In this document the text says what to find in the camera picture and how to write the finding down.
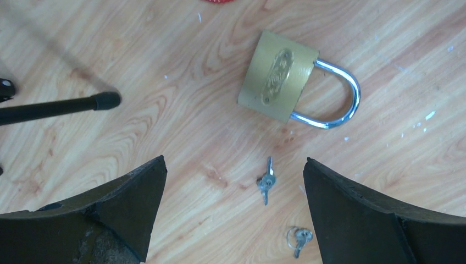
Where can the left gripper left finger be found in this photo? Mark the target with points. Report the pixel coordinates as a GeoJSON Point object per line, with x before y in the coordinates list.
{"type": "Point", "coordinates": [111, 223]}

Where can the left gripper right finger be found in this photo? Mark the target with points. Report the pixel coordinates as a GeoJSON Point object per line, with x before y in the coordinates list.
{"type": "Point", "coordinates": [356, 224]}

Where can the small silver key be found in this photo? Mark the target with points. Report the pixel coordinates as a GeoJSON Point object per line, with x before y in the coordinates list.
{"type": "Point", "coordinates": [297, 238]}
{"type": "Point", "coordinates": [267, 181]}

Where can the brass padlock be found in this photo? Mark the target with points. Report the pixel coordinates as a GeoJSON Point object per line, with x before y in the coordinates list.
{"type": "Point", "coordinates": [276, 77]}

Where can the black music stand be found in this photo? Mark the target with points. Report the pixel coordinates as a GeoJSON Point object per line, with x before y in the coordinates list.
{"type": "Point", "coordinates": [99, 102]}

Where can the red cable lock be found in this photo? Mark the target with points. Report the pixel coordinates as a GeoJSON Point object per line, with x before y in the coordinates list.
{"type": "Point", "coordinates": [219, 1]}

